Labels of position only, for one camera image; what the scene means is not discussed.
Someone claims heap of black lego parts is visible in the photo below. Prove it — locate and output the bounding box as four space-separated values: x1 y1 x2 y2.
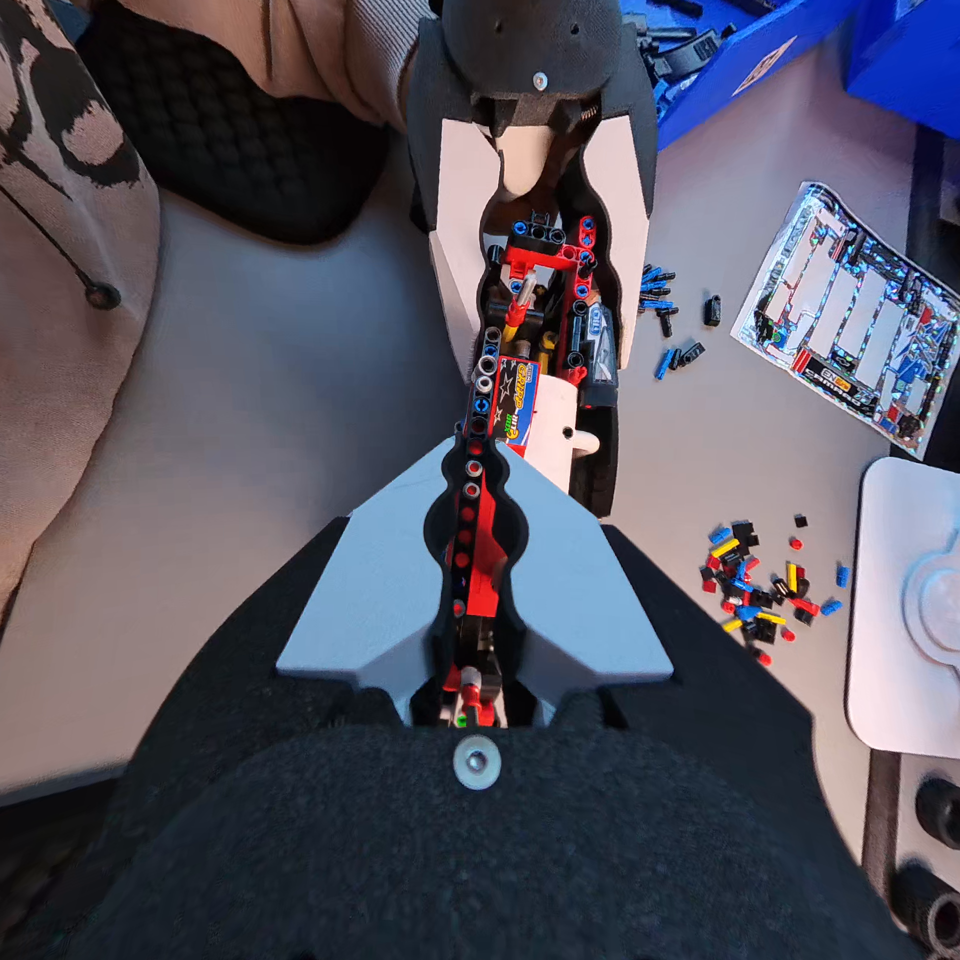
643 0 781 87

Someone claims black hoodie drawstring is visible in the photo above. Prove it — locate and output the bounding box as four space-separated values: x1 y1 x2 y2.
0 183 123 311

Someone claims long black lego beam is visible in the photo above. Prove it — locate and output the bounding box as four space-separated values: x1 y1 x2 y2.
448 341 502 624

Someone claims holographic sticker sheet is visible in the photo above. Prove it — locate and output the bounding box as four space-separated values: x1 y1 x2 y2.
731 180 960 461

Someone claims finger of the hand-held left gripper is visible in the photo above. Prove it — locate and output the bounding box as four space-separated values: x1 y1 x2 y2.
429 116 507 387
573 114 652 375

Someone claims black lego tyre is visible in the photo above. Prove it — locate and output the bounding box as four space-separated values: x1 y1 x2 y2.
915 776 960 845
888 862 960 954

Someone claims bunch of blue black pins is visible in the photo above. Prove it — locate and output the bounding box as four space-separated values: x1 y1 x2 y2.
637 264 678 315

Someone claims white book stand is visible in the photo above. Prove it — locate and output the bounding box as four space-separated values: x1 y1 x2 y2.
845 457 960 760

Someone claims person's left forearm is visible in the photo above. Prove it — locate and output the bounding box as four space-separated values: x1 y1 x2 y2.
116 0 445 130

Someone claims lego race car model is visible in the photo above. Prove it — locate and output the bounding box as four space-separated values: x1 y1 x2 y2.
442 211 622 730

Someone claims pile of small colourful pieces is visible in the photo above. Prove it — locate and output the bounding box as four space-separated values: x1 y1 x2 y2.
699 513 852 669

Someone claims dark cloth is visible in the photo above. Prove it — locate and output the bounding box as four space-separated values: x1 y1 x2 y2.
0 783 125 960

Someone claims blue parts bin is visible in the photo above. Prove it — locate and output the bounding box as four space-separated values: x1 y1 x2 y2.
846 0 960 141

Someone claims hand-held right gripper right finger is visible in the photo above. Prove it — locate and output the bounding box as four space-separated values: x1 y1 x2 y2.
491 438 675 725

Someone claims blue bin with white label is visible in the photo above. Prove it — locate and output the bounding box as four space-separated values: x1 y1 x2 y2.
654 0 864 151

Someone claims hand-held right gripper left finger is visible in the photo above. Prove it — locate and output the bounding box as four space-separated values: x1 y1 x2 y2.
274 437 470 725

